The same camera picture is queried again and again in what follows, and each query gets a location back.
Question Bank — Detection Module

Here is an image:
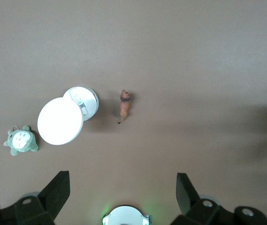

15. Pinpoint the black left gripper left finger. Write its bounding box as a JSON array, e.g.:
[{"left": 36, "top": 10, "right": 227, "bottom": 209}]
[{"left": 37, "top": 171, "right": 71, "bottom": 222}]

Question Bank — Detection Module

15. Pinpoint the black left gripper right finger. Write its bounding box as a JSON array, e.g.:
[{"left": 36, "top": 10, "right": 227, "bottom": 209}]
[{"left": 176, "top": 172, "right": 200, "bottom": 216}]

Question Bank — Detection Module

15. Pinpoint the brown toy dog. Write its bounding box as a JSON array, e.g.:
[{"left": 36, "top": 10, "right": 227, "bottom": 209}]
[{"left": 117, "top": 89, "right": 133, "bottom": 125}]

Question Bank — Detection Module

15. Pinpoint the white round desk lamp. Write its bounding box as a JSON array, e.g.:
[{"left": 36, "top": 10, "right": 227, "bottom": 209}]
[{"left": 37, "top": 86, "right": 99, "bottom": 146}]

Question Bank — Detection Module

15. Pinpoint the green plush toy keychain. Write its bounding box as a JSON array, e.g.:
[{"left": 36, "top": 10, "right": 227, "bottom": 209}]
[{"left": 3, "top": 125, "right": 40, "bottom": 157}]

